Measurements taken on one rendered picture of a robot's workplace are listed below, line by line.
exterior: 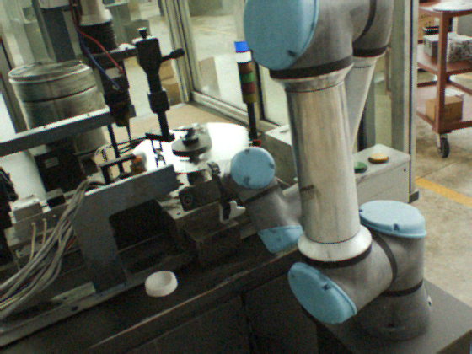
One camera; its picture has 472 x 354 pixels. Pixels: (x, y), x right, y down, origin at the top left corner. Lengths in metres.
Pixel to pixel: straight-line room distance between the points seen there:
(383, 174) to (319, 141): 0.56
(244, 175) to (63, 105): 1.11
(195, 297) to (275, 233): 0.30
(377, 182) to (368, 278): 0.46
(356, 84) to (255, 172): 0.22
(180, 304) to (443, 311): 0.53
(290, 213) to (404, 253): 0.20
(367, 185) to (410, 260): 0.36
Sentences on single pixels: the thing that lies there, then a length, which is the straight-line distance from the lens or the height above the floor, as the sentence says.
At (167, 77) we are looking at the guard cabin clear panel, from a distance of 2.43.
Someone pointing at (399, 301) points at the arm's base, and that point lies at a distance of 0.94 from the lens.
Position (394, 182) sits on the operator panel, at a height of 0.84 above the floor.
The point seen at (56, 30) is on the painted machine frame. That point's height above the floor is 1.29.
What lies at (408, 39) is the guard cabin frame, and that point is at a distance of 1.26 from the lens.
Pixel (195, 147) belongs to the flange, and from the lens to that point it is 1.29.
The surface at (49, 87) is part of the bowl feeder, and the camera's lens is 1.84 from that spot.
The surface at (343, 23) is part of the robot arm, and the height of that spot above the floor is 1.32.
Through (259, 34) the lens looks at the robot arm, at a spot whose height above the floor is 1.32.
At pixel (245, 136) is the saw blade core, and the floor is 0.95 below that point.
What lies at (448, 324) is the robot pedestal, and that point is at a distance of 1.02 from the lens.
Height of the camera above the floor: 1.44
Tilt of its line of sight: 26 degrees down
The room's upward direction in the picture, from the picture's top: 9 degrees counter-clockwise
